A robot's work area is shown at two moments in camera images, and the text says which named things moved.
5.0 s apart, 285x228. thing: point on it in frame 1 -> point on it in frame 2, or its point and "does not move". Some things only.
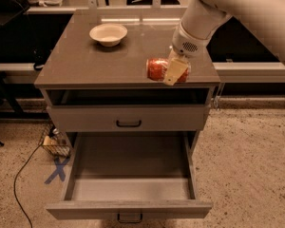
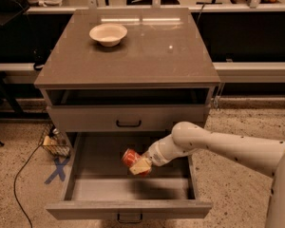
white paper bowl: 108,34 does not move
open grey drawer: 129,177 does not move
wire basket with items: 55,141 does not move
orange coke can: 157,69 -> 130,157
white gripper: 186,44 -> 154,155
